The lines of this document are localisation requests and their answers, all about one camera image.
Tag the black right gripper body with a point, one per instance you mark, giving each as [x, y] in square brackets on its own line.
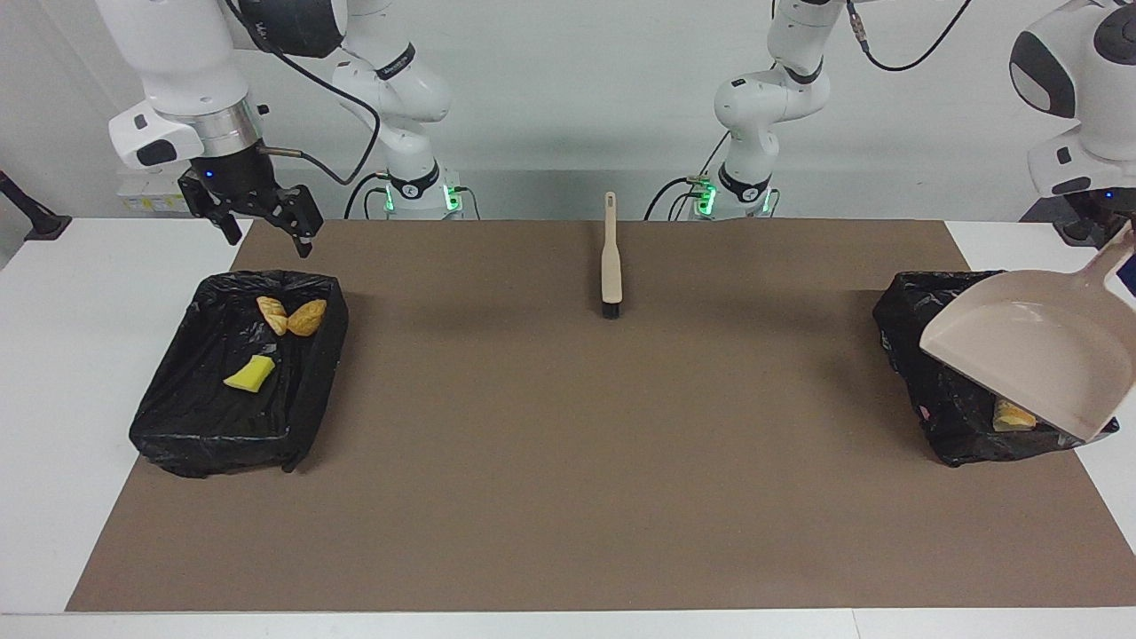
[232, 173]

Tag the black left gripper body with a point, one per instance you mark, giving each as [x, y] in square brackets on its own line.
[1105, 209]

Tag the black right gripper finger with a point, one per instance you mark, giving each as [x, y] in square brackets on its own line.
[213, 209]
[300, 213]

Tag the brown bread roll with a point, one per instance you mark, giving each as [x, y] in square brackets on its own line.
[307, 318]

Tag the pale croissant piece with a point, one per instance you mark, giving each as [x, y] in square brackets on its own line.
[272, 315]

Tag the beige plastic dustpan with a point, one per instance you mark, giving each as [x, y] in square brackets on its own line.
[1029, 355]

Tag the small yellow green sponge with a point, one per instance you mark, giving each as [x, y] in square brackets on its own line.
[250, 374]

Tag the beige bread chunk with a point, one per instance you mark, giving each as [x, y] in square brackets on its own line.
[1012, 417]

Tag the beige brush black bristles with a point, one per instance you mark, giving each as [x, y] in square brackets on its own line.
[611, 257]

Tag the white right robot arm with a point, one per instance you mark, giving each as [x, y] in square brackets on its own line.
[177, 62]

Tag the black lined trash bin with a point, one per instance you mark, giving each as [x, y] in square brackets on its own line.
[195, 417]
[941, 399]

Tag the brown table mat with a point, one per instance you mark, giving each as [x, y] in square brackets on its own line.
[621, 488]

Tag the white wall socket box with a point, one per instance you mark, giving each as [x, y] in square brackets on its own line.
[151, 200]

